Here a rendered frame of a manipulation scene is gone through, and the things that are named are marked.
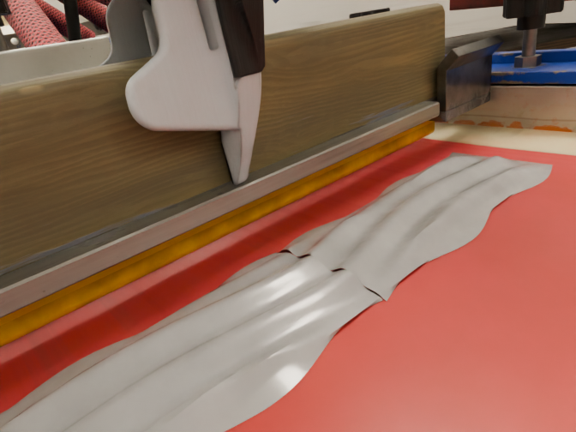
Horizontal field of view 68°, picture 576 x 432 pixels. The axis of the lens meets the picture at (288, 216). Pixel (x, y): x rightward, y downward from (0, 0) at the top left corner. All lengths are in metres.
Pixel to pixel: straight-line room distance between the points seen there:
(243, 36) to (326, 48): 0.08
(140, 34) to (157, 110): 0.07
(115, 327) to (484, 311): 0.15
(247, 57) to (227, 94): 0.02
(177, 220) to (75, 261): 0.04
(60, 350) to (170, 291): 0.05
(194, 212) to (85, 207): 0.05
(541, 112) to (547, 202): 0.14
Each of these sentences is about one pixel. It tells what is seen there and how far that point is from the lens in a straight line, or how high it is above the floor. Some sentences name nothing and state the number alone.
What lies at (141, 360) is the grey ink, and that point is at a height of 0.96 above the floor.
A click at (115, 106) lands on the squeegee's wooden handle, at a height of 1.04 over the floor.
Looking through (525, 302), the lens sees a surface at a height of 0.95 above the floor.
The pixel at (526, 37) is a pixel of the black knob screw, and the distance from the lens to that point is 0.42.
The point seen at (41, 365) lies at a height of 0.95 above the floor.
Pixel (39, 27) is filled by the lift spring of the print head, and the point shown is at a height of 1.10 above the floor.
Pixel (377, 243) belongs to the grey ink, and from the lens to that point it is 0.21.
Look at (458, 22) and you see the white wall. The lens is 2.42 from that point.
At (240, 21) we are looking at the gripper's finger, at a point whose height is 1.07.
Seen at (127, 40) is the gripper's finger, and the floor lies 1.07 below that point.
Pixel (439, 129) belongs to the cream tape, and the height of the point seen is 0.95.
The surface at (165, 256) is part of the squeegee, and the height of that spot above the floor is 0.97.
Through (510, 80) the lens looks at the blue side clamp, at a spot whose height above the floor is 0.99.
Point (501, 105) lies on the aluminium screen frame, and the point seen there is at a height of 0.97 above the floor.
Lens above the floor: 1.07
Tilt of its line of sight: 25 degrees down
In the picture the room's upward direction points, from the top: 9 degrees counter-clockwise
